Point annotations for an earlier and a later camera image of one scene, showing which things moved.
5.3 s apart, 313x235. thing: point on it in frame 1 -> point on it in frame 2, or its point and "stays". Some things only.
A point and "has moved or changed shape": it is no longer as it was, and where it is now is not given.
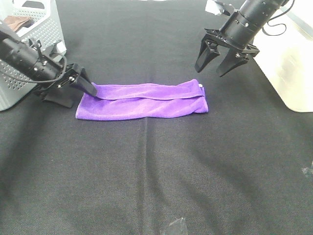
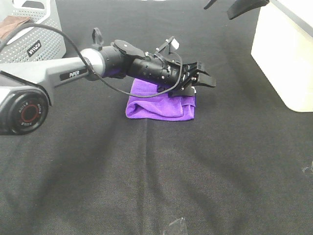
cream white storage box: x=285 y=45 stays
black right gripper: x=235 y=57 -> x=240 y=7
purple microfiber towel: x=131 y=100 has moved or changed shape
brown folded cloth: x=15 y=22 stays
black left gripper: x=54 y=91 -> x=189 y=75
